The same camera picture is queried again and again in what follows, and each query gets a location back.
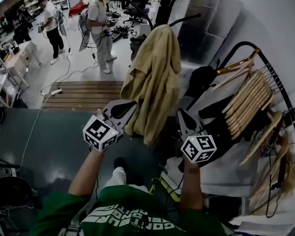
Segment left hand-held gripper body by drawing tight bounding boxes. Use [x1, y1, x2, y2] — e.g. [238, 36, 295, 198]
[83, 111, 125, 152]

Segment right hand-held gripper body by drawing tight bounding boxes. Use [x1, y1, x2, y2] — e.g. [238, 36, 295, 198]
[178, 129, 217, 163]

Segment beige clothes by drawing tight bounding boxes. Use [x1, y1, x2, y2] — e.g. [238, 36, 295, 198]
[119, 24, 182, 146]

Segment black coat stand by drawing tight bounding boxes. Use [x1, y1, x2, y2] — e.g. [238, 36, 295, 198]
[129, 0, 221, 31]

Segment person's left forearm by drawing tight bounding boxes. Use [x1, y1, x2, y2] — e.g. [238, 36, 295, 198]
[68, 146, 106, 198]

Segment person's right forearm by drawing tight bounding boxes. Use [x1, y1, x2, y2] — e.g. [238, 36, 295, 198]
[179, 156, 204, 212]

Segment light wooden single hanger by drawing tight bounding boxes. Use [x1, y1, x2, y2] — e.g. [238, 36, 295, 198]
[238, 111, 283, 167]

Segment person's black shoe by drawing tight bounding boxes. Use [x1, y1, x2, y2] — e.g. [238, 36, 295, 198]
[114, 157, 127, 169]

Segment white fabric sheet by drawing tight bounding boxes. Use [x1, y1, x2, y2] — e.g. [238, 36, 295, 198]
[166, 153, 295, 231]

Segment wooden slatted floor mat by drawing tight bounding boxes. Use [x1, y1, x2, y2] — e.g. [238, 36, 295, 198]
[41, 81, 125, 112]

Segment person's white trouser leg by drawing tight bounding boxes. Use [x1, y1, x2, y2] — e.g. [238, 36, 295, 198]
[105, 166, 149, 193]

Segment black cap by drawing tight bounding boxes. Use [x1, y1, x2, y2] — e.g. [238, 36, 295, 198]
[188, 66, 218, 99]

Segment row of wooden hangers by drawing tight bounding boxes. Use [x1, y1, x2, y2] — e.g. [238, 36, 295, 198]
[212, 49, 275, 141]

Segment person's green printed shirt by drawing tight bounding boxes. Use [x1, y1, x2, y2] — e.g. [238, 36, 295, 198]
[30, 184, 227, 236]

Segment white plastic-wrapped cabinet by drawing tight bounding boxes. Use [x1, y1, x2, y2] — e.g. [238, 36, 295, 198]
[172, 0, 244, 66]

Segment black round chair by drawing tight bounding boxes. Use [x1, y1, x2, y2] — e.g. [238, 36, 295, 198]
[0, 176, 32, 211]

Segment black office chair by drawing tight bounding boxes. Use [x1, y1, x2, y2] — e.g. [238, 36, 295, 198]
[122, 0, 150, 28]

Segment red cloth table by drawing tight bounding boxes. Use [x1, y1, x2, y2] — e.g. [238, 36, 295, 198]
[68, 2, 89, 18]

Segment yellow strap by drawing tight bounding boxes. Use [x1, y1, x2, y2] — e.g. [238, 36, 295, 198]
[149, 177, 181, 203]

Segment black garment rail rack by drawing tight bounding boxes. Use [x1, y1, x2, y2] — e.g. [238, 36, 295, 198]
[186, 41, 295, 154]

